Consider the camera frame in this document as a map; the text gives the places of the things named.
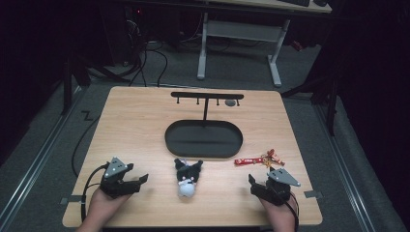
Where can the black keyboard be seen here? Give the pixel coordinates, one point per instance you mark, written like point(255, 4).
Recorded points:
point(296, 2)

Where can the small black desk item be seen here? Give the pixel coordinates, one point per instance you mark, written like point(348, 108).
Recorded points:
point(320, 2)

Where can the black metal stand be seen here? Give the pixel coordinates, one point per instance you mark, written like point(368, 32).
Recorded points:
point(331, 109)
point(67, 87)

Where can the black hook rack with tray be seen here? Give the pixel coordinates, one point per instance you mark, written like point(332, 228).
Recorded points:
point(203, 141)

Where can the person's left hand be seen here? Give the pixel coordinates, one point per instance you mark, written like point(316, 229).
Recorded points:
point(103, 208)

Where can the black computer tower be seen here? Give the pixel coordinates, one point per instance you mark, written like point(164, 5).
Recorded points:
point(133, 29)

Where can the grey tape strip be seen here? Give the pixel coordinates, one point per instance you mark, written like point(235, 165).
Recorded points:
point(71, 199)
point(312, 194)

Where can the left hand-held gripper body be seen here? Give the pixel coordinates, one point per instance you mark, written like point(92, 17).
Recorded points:
point(114, 185)

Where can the grey round table grommet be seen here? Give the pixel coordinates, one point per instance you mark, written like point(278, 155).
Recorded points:
point(230, 102)

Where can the metal floor rail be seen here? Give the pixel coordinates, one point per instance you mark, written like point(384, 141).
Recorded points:
point(345, 167)
point(35, 161)

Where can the person's right hand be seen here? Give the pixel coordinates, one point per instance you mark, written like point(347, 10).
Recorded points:
point(282, 214)

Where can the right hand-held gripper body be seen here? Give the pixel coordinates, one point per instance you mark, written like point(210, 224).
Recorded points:
point(277, 190)

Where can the white-framed desk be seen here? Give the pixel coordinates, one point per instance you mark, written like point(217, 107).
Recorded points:
point(245, 31)

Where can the small red object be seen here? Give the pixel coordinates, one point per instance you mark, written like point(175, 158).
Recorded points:
point(297, 45)

